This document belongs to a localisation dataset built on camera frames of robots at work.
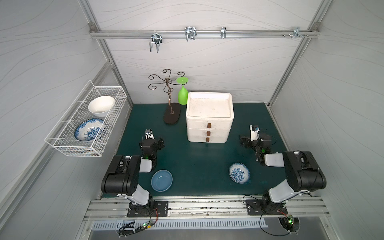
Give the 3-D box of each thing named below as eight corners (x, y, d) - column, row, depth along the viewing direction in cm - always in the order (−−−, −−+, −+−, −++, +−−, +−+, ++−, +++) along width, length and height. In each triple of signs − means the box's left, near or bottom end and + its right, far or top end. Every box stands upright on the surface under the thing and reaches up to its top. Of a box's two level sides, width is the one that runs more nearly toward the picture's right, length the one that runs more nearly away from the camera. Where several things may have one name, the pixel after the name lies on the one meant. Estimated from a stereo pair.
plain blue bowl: (150, 192, 80) (149, 190, 77) (154, 172, 87) (153, 169, 84) (171, 192, 80) (170, 190, 77) (173, 172, 87) (173, 169, 84)
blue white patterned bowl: (230, 183, 83) (231, 181, 80) (227, 165, 90) (228, 162, 87) (249, 183, 83) (252, 181, 80) (245, 165, 90) (247, 162, 87)
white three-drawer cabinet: (187, 144, 101) (185, 118, 80) (188, 119, 115) (187, 92, 94) (228, 144, 101) (237, 118, 80) (224, 120, 115) (231, 92, 94)
